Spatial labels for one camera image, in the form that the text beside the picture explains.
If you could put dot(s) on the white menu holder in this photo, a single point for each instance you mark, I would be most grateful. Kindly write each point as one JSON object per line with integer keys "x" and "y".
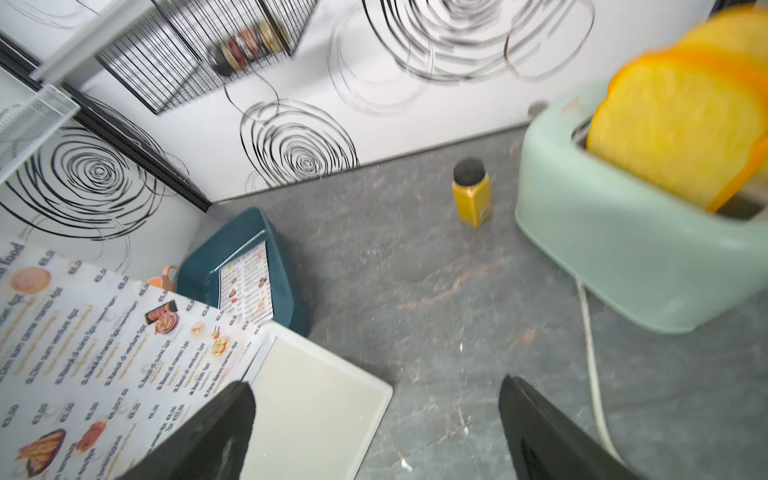
{"x": 316, "y": 413}

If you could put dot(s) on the rear toast slice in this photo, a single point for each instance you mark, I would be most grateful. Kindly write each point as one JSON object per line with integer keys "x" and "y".
{"x": 740, "y": 31}

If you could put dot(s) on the yellow spice jar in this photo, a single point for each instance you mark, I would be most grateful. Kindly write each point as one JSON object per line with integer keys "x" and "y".
{"x": 472, "y": 191}

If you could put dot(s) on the toast slice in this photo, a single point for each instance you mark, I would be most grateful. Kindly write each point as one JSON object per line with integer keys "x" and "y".
{"x": 740, "y": 31}
{"x": 691, "y": 122}

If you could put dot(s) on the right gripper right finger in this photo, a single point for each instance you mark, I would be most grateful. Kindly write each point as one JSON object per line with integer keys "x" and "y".
{"x": 545, "y": 444}

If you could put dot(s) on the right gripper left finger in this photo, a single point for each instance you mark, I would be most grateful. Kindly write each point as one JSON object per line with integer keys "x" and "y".
{"x": 180, "y": 438}

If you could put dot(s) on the old menu sheet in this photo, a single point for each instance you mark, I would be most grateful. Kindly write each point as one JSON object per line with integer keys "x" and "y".
{"x": 98, "y": 369}

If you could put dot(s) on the new menu sheet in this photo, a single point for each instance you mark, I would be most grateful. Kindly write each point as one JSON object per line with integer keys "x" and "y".
{"x": 245, "y": 287}

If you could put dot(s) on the mint green toaster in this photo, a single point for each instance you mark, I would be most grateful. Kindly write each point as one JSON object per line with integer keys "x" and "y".
{"x": 656, "y": 260}

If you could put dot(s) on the white mesh shelf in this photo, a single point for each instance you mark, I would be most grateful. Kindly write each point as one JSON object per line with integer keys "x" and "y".
{"x": 28, "y": 119}

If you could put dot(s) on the black wire basket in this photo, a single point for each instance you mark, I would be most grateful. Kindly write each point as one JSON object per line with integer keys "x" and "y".
{"x": 161, "y": 58}

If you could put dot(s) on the teal plastic tray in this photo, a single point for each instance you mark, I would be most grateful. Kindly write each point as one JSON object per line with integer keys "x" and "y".
{"x": 197, "y": 278}

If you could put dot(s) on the front toast slice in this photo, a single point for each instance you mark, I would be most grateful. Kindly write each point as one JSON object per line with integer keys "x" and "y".
{"x": 691, "y": 122}

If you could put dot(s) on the orange mug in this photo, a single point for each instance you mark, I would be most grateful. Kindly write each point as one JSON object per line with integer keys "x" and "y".
{"x": 164, "y": 280}

